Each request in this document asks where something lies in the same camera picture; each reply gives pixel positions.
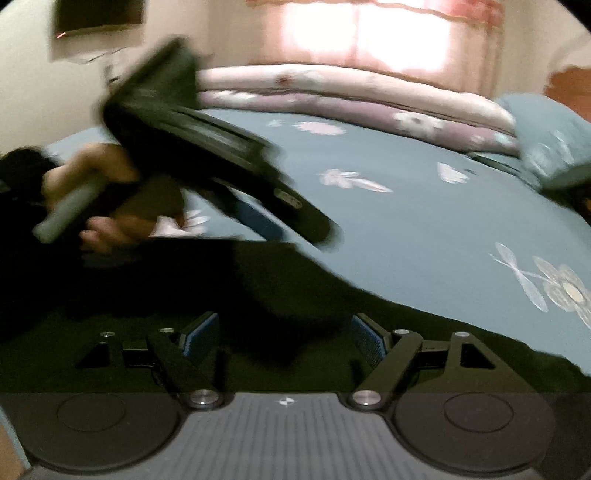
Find teal pillow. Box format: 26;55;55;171
469;93;590;193

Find pink purple folded quilt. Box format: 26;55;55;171
197;64;520;156

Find teal patterned bed sheet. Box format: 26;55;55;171
41;108;591;375

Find person left hand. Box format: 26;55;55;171
34;143;186;253

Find wall mounted television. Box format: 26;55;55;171
52;0;145;38

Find wooden headboard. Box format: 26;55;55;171
544;66;591;121

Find pink striped curtain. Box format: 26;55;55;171
248;1;505;97

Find black drawstring pants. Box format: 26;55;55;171
0;234;591;416

